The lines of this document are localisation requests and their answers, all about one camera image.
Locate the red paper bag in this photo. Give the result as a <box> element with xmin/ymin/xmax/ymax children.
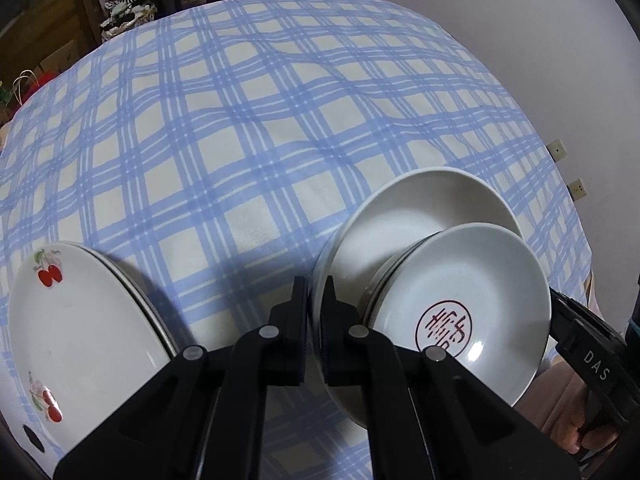
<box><xmin>11</xmin><ymin>70</ymin><xmax>55</xmax><ymax>108</ymax></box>

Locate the wicker basket with clothes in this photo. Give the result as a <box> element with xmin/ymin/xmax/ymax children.
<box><xmin>99</xmin><ymin>0</ymin><xmax>157</xmax><ymax>45</ymax></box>

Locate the blue plaid cloth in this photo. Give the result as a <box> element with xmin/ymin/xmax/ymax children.
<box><xmin>0</xmin><ymin>0</ymin><xmax>596</xmax><ymax>480</ymax></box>

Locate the large white bowl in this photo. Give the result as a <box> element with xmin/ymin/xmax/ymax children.
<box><xmin>312</xmin><ymin>167</ymin><xmax>523</xmax><ymax>431</ymax></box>

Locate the person's right hand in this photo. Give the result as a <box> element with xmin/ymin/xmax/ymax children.
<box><xmin>545</xmin><ymin>394</ymin><xmax>590</xmax><ymax>455</ymax></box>

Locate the open cardboard box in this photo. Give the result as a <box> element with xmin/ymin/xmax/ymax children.
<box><xmin>37</xmin><ymin>42</ymin><xmax>86</xmax><ymax>78</ymax></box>

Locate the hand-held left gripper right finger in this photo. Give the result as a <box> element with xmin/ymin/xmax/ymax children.
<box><xmin>320</xmin><ymin>275</ymin><xmax>566</xmax><ymax>480</ymax></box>

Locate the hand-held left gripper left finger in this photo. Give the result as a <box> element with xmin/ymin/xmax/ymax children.
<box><xmin>52</xmin><ymin>276</ymin><xmax>311</xmax><ymax>480</ymax></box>

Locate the small red bowl with seal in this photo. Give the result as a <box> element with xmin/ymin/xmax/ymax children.
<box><xmin>364</xmin><ymin>223</ymin><xmax>553</xmax><ymax>407</ymax></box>

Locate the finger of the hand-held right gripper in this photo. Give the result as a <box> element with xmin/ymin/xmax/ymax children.
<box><xmin>549</xmin><ymin>287</ymin><xmax>626</xmax><ymax>348</ymax></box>
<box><xmin>625</xmin><ymin>270</ymin><xmax>640</xmax><ymax>346</ymax></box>

